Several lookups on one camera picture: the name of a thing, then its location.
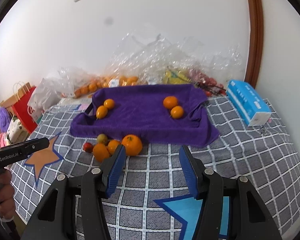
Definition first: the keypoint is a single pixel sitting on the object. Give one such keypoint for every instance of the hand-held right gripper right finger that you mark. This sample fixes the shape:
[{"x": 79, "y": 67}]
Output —
[{"x": 190, "y": 172}]

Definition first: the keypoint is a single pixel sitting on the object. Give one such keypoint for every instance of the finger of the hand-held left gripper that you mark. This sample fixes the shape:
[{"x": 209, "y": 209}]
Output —
[{"x": 37, "y": 145}]

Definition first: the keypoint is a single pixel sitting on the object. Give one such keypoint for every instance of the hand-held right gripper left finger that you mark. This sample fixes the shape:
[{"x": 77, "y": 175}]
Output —
[{"x": 115, "y": 170}]

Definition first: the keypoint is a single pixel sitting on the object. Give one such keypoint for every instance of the oval orange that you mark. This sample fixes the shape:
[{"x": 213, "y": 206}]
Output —
[
  {"x": 101, "y": 111},
  {"x": 100, "y": 152}
]

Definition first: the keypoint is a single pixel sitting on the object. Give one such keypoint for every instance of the small round orange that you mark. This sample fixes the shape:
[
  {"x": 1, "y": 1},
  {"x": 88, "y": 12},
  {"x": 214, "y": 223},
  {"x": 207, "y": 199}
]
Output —
[
  {"x": 113, "y": 146},
  {"x": 109, "y": 103},
  {"x": 177, "y": 112}
]

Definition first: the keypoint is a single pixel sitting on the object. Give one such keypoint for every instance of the large orange with green stem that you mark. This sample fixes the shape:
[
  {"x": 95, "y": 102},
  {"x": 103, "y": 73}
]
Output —
[{"x": 131, "y": 144}]

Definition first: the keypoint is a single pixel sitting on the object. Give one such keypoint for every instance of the small greenish yellow fruit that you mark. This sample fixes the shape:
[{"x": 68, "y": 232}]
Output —
[{"x": 102, "y": 139}]

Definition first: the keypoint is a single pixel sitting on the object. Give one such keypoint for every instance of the small red tomato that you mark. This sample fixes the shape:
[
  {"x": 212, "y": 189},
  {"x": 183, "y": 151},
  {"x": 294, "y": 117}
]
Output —
[{"x": 88, "y": 147}]

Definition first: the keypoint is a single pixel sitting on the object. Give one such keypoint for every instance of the purple towel covered tray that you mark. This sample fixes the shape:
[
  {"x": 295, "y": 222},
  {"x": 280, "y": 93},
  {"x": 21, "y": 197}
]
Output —
[{"x": 140, "y": 120}]

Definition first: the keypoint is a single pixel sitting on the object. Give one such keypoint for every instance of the medium round orange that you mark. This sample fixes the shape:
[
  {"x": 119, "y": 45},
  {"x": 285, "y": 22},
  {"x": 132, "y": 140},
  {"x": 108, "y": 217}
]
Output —
[{"x": 170, "y": 102}]

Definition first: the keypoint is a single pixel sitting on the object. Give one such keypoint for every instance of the pile of red fruits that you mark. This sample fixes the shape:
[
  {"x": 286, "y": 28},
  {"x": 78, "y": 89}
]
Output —
[{"x": 210, "y": 81}]

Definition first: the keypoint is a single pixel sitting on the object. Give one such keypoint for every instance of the person's left hand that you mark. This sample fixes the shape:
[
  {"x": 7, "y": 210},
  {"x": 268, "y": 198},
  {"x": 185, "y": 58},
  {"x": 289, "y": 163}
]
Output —
[{"x": 6, "y": 197}]

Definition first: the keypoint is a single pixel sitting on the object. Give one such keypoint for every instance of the pink blanket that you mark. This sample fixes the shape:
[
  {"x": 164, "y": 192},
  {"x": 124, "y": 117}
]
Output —
[{"x": 1, "y": 141}]

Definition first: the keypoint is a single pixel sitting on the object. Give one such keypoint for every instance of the white flower print pillow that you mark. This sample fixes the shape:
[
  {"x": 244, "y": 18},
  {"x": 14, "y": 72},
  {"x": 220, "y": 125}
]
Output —
[{"x": 16, "y": 130}]

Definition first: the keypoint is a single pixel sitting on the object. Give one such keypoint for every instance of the white bag red print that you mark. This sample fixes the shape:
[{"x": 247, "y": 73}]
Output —
[{"x": 35, "y": 112}]

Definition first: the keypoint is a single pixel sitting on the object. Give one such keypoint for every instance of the red paper bag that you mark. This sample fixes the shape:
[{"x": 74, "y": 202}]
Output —
[{"x": 22, "y": 115}]

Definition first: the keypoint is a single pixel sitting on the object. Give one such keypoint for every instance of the purple plush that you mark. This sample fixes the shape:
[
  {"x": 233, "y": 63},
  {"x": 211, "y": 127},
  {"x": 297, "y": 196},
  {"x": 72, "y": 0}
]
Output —
[{"x": 2, "y": 117}]

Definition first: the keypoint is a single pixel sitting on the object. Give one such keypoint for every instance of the brown paper bag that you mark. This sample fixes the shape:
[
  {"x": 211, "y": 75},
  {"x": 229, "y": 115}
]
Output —
[{"x": 5, "y": 103}]

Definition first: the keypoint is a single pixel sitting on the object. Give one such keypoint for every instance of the grey checkered blanket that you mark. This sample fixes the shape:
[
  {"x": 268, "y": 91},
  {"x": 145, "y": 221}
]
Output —
[{"x": 240, "y": 155}]

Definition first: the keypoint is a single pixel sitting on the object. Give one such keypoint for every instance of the white plastic bag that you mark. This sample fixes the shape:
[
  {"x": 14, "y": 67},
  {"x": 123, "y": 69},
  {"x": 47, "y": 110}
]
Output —
[{"x": 45, "y": 92}]

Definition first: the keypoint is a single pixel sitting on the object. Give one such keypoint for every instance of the clear bag of oranges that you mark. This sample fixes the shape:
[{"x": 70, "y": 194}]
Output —
[{"x": 90, "y": 87}]

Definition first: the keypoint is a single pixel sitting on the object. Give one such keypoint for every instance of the blue tissue pack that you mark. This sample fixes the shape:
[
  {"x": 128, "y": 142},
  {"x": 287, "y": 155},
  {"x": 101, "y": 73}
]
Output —
[{"x": 245, "y": 97}]

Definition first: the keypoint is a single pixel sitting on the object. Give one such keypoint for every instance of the yellow package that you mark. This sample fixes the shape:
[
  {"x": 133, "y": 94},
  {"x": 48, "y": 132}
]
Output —
[{"x": 175, "y": 77}]

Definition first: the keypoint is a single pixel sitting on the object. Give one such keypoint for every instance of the clear bags of fruit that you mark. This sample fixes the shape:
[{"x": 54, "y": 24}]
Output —
[{"x": 145, "y": 62}]

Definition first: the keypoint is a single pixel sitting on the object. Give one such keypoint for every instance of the brown wooden door frame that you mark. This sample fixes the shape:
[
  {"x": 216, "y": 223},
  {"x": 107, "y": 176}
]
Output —
[{"x": 256, "y": 30}]

